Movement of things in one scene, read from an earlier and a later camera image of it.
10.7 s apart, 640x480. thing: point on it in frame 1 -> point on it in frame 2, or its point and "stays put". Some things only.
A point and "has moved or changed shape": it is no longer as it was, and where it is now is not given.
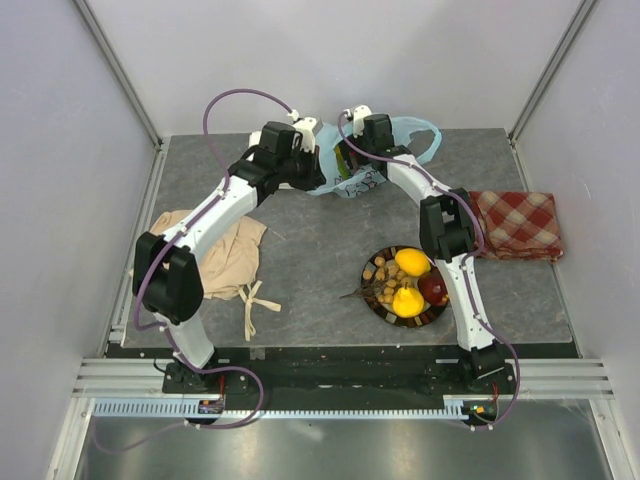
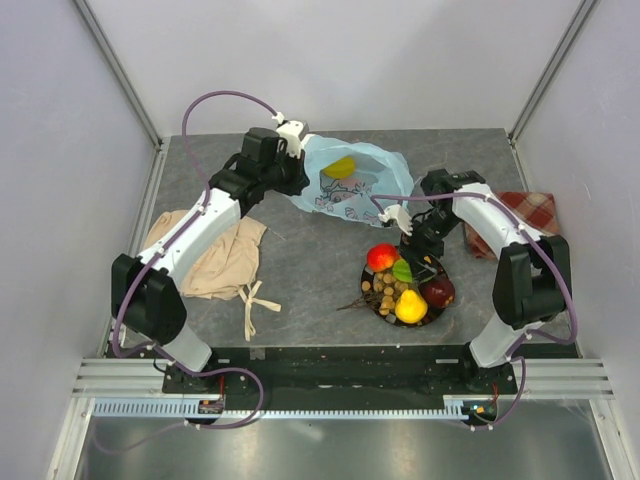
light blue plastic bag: [365, 179] -> [344, 176]
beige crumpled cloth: [230, 265] stays put
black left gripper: [315, 177] stays put
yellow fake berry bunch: [383, 281] has moved or changed shape
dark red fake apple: [433, 288] stays put
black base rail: [344, 372] stays put
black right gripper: [351, 146] -> [415, 249]
